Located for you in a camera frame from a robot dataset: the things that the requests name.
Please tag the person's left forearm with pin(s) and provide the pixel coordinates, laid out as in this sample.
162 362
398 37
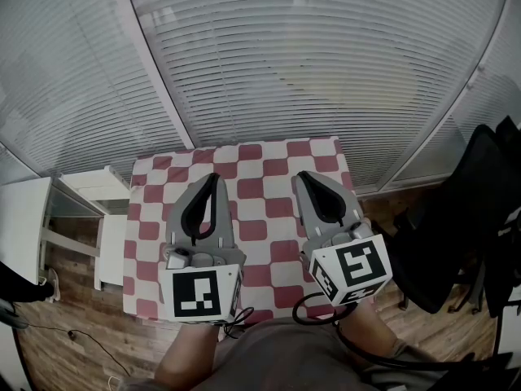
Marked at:
187 357

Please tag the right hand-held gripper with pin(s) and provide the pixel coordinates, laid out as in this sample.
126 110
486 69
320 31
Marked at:
350 267

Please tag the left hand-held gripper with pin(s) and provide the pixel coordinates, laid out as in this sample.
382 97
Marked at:
199 295

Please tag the white desk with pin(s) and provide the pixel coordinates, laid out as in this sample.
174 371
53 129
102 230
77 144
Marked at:
20 226

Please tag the person's grey shirt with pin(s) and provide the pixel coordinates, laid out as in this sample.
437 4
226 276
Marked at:
285 357

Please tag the red white checked tablecloth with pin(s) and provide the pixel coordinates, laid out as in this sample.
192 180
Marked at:
260 218

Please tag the white chair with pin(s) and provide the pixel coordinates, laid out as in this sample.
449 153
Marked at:
112 242

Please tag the person's right forearm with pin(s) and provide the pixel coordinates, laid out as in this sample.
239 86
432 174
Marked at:
366 332

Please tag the black office chair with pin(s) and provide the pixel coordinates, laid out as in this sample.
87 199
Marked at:
460 218

